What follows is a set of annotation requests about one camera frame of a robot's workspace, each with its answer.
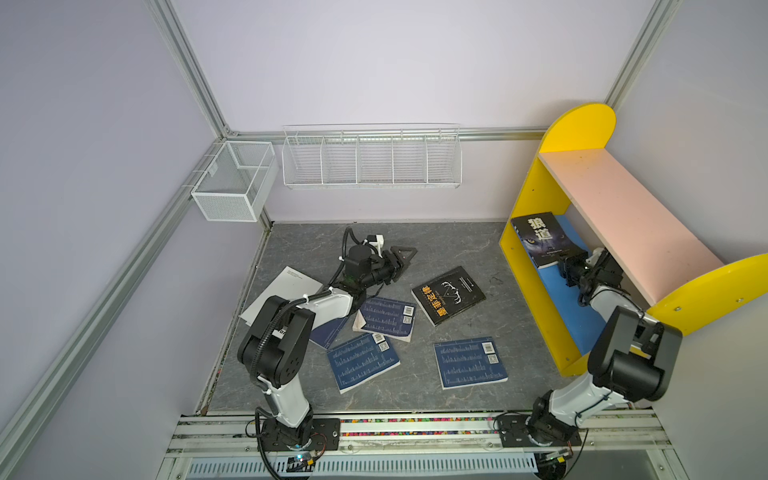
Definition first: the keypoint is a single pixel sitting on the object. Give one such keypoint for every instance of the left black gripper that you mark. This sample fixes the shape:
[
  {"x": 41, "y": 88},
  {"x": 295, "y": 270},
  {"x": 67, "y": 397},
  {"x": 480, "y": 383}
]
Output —
[{"x": 401, "y": 264}]

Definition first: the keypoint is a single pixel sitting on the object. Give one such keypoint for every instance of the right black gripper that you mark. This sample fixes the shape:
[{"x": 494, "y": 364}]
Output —
[{"x": 570, "y": 261}]

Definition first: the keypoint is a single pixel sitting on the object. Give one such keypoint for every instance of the black wolf-eyes book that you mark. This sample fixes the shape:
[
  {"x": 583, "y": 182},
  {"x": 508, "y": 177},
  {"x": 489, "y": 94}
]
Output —
[{"x": 544, "y": 239}]

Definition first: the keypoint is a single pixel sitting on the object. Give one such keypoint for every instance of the black book orange title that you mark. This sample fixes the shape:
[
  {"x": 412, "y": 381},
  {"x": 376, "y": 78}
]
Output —
[{"x": 448, "y": 295}]

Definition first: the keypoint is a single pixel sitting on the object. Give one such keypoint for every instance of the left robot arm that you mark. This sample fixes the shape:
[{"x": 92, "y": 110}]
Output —
[{"x": 275, "y": 345}]

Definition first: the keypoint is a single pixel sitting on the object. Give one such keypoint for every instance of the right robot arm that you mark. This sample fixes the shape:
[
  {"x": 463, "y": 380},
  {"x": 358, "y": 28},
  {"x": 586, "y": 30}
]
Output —
[{"x": 633, "y": 358}]

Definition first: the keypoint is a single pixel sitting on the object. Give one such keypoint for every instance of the dark blue thin book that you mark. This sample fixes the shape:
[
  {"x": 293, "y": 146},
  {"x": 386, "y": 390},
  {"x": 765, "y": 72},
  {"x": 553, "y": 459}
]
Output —
[{"x": 324, "y": 336}]

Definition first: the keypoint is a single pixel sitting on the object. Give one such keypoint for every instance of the yellow pink blue shelf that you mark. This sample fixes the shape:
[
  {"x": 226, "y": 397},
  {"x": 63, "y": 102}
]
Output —
[{"x": 682, "y": 281}]

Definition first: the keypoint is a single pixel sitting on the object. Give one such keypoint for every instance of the white mesh basket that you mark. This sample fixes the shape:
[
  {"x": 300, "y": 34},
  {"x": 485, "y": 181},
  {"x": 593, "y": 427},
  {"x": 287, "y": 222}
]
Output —
[{"x": 236, "y": 183}]

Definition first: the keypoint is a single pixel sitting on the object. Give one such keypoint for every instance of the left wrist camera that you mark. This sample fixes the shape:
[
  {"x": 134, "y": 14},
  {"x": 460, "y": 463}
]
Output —
[{"x": 376, "y": 242}]

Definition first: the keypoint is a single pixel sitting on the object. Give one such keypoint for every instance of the white wire wall rack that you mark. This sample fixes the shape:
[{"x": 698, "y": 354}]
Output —
[{"x": 383, "y": 155}]

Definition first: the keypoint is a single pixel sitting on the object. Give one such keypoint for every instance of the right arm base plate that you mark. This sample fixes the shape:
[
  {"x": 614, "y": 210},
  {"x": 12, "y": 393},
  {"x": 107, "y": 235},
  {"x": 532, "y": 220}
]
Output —
[{"x": 515, "y": 432}]

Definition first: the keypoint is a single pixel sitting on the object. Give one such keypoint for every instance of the aluminium front rail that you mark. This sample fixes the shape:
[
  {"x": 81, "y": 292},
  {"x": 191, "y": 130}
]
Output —
[{"x": 623, "y": 444}]

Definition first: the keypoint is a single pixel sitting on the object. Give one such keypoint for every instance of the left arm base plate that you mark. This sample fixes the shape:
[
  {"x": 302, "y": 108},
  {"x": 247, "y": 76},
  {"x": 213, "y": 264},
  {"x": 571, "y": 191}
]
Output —
[{"x": 323, "y": 433}]

